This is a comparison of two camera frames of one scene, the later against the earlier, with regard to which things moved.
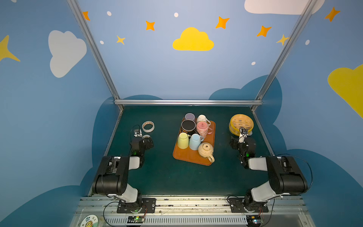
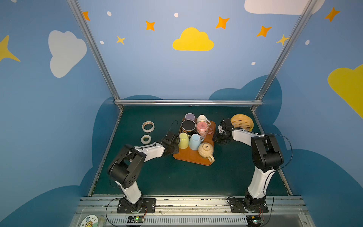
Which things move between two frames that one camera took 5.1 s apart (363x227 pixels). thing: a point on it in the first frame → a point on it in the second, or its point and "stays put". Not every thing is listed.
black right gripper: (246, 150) → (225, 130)
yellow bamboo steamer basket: (241, 120) stays put
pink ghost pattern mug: (203, 129) stays put
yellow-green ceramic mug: (183, 140) stays put
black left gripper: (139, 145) → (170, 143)
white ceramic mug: (202, 117) stays put
